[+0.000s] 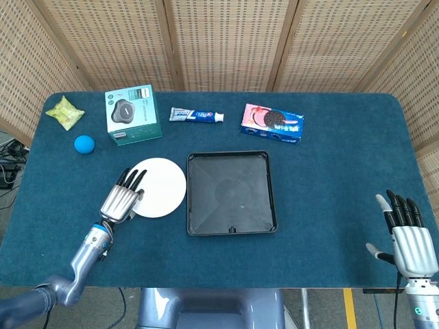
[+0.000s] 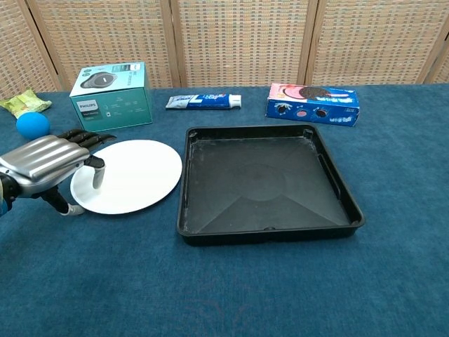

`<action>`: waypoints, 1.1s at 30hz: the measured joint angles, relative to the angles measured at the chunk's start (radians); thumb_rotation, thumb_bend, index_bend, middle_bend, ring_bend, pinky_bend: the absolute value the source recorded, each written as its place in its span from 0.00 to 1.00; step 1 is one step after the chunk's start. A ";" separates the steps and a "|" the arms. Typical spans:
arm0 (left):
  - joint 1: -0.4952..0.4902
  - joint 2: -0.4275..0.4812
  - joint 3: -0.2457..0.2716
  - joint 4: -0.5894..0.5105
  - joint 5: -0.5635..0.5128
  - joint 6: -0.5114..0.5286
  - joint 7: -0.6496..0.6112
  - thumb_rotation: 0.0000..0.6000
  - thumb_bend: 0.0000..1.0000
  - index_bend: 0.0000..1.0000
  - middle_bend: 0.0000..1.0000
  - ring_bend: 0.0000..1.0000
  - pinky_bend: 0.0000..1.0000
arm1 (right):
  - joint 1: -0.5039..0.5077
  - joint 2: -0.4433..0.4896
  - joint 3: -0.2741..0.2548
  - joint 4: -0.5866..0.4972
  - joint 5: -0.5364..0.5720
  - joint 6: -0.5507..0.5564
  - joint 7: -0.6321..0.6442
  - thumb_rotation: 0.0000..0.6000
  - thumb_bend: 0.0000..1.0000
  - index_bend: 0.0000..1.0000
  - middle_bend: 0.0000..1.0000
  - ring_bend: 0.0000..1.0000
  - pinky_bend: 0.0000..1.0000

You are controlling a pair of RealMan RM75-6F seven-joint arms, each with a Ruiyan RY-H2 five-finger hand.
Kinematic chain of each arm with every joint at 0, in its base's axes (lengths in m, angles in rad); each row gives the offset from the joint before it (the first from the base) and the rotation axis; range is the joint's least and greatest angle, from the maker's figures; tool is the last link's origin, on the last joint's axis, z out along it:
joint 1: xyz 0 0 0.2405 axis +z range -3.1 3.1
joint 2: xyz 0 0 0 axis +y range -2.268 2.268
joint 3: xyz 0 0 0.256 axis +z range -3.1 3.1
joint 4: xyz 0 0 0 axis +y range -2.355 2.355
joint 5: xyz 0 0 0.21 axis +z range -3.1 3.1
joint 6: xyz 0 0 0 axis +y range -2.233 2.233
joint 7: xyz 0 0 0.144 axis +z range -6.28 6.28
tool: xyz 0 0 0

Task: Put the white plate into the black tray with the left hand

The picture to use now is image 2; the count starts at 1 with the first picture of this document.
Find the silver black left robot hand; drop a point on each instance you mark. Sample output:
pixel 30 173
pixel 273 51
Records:
pixel 42 158

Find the white round plate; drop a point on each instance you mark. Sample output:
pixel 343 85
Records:
pixel 140 175

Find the black square plastic tray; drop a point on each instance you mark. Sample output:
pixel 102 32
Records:
pixel 266 186

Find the blue ball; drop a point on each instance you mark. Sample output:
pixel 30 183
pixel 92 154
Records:
pixel 32 124

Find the yellow green snack packet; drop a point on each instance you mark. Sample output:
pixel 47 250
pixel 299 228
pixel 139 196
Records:
pixel 26 102

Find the teal Philips speaker box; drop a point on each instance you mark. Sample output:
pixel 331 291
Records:
pixel 115 109

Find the blue white toothpaste tube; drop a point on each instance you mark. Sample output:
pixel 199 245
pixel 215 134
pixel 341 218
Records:
pixel 203 101

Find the dark teal felt tablecloth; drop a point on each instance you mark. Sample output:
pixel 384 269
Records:
pixel 224 281

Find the woven rattan folding screen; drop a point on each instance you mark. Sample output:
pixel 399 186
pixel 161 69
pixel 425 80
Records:
pixel 238 42

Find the blue Oreo cookie box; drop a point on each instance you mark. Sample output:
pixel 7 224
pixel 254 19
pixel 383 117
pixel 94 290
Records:
pixel 312 105

